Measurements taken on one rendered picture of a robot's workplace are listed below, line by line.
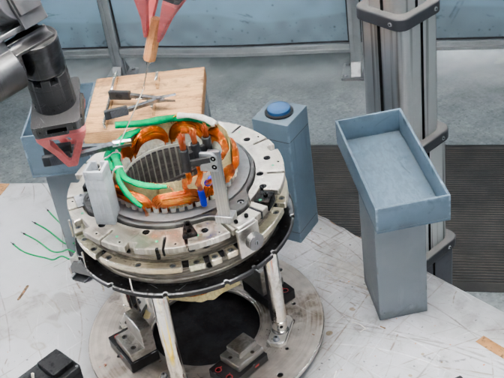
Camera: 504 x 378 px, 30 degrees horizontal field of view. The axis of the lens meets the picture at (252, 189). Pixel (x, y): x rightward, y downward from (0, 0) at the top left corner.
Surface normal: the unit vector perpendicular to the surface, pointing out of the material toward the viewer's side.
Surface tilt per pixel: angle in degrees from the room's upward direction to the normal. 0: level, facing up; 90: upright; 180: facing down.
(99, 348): 0
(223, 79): 0
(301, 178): 90
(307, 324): 0
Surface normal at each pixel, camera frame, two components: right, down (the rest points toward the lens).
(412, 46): 0.67, 0.36
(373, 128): 0.15, 0.56
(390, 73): -0.73, 0.47
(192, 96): -0.12, -0.81
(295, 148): 0.86, 0.21
